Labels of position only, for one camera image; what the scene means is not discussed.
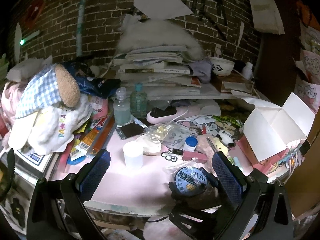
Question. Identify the small panda plush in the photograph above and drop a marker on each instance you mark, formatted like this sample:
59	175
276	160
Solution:
226	138

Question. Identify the white paper sheet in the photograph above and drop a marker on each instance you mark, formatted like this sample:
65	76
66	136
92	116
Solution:
160	3

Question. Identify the grey printed pouch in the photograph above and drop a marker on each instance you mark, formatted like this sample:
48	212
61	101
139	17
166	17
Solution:
176	137

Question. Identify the white panda bowl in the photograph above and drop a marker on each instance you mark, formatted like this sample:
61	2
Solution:
222	66

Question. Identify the small white bottle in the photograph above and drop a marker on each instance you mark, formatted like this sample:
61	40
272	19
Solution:
247	69

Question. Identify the cartoon wall poster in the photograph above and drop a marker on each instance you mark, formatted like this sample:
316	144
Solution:
311	62

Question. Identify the pink tissue pack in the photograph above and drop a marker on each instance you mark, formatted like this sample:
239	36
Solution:
98	107

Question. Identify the stack of books and papers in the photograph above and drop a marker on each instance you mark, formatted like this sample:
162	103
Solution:
155	72

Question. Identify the cream canvas tote bag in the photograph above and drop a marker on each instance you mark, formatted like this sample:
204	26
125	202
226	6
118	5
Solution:
266	11

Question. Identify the blue round gadget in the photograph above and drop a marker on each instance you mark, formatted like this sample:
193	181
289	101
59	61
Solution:
191	181

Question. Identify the blue snack bag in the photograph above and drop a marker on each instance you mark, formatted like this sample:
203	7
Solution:
85	80

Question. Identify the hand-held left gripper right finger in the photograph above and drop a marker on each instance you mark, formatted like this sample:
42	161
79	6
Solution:
228	177

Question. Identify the pile of plush and clothes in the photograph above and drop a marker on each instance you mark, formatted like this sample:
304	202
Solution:
47	105

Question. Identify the translucent white cup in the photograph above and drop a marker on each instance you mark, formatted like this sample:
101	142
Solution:
133	153

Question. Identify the white paper strip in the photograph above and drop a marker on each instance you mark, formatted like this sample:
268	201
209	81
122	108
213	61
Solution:
240	35

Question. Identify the purple cloth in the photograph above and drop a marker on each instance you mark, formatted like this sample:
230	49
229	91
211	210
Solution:
201	70

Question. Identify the white wall socket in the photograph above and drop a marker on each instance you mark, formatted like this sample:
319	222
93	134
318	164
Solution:
218	50

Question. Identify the small yellow plush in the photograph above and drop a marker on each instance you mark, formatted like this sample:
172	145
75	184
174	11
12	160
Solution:
218	145

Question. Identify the book with blue label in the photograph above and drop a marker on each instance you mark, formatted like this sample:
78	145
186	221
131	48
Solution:
32	156

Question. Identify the white wall light strip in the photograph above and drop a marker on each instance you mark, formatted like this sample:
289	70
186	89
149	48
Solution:
30	37

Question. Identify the black card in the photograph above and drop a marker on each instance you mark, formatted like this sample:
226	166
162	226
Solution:
130	130

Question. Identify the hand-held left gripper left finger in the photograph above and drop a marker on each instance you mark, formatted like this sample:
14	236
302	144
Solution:
96	175

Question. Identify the white bottle blue cap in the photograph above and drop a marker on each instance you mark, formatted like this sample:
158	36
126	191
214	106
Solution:
191	142

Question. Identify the pink cartoon desk mat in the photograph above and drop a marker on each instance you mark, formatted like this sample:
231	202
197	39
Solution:
140	180

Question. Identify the teal wall pole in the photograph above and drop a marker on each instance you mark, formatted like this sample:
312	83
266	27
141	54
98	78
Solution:
81	17

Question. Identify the black tape strips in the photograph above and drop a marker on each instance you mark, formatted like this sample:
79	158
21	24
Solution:
200	0

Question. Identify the white fluffy fur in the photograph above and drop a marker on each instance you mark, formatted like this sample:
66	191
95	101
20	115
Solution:
160	35

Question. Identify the clear liquid bottle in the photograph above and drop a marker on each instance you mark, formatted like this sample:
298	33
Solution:
121	110

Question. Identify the pink hairbrush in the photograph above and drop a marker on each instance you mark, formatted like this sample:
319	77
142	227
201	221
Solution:
172	112

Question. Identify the pink lipstick tube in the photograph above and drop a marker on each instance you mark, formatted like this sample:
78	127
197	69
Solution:
193	156

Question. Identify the clear bag with perfume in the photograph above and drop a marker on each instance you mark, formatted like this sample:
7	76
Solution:
161	131

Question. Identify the white tissue pack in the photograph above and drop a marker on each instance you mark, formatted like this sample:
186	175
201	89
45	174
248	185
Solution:
25	67

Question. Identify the clear pen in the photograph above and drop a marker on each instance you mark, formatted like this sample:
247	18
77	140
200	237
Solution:
138	123

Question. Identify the green liquid bottle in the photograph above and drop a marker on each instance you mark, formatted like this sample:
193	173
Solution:
138	103

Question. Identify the round cream compact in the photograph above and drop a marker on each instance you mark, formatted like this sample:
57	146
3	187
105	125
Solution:
151	145

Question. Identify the pink cloth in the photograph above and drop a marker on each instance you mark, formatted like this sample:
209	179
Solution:
10	97

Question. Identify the red wall sticker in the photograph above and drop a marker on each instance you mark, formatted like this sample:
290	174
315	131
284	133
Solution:
35	10

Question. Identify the orange snack packets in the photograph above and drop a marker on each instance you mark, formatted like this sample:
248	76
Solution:
85	140

